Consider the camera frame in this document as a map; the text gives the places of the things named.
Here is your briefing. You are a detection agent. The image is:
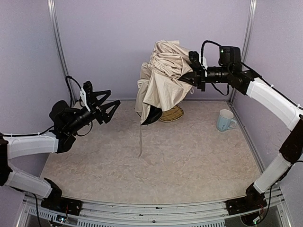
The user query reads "beige folding umbrella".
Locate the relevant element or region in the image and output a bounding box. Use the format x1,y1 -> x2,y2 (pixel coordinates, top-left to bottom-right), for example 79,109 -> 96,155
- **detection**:
134,39 -> 194,158

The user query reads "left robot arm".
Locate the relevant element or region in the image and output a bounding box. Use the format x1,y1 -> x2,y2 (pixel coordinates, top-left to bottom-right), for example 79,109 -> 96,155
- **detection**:
0,89 -> 121,199

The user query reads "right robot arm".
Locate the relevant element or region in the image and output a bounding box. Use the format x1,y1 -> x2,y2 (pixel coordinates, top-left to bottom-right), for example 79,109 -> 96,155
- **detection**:
179,46 -> 303,196

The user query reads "woven bamboo tray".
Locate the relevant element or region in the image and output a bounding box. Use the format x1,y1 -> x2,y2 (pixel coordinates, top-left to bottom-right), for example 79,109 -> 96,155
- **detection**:
160,105 -> 184,122

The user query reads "light blue ceramic mug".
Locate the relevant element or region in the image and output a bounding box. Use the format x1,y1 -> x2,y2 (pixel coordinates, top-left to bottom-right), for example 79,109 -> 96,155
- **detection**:
216,109 -> 238,132

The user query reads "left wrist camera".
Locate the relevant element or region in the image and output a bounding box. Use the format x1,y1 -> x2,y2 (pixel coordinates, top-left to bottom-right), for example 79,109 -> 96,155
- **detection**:
80,81 -> 93,112

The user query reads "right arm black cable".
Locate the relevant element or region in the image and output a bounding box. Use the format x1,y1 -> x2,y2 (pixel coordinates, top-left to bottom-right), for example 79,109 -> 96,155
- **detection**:
200,40 -> 222,62

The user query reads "right aluminium corner post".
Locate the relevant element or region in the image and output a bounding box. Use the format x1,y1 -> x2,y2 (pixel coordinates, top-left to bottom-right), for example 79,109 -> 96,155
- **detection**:
241,0 -> 258,62

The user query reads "aluminium corner post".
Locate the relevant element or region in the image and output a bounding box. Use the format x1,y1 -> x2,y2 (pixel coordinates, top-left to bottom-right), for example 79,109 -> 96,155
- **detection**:
241,0 -> 258,62
46,0 -> 71,79

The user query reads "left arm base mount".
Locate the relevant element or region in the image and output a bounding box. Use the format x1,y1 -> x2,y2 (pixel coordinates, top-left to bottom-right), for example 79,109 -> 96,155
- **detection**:
41,192 -> 83,216

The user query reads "left aluminium corner post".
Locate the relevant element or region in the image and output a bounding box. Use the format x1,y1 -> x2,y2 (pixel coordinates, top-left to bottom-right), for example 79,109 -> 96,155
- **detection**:
46,0 -> 71,79

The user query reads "aluminium front rail frame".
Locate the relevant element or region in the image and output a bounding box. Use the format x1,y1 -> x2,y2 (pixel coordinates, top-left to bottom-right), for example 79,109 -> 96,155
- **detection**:
15,187 -> 293,227

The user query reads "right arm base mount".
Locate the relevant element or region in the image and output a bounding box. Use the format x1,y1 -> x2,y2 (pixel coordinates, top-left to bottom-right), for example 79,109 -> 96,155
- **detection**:
225,192 -> 267,215

